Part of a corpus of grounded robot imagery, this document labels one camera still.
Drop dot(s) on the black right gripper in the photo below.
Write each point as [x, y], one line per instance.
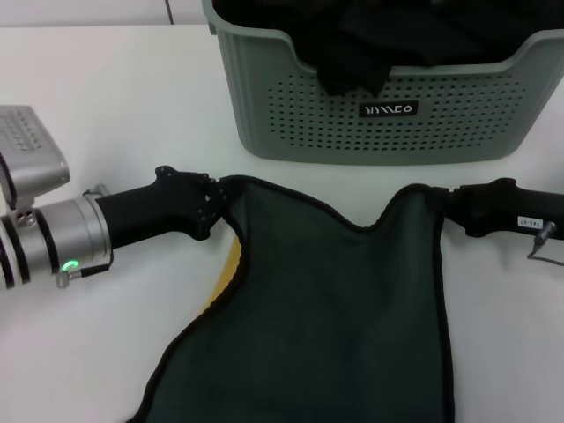
[498, 207]

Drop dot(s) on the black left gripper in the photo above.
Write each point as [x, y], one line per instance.
[158, 202]

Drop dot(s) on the dark green yellow towel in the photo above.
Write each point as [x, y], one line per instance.
[330, 308]

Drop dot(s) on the green perforated storage basket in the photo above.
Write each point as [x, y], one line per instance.
[308, 110]

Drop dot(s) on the black cloth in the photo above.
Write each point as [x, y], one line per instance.
[352, 66]

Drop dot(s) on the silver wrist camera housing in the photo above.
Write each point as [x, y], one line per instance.
[31, 141]

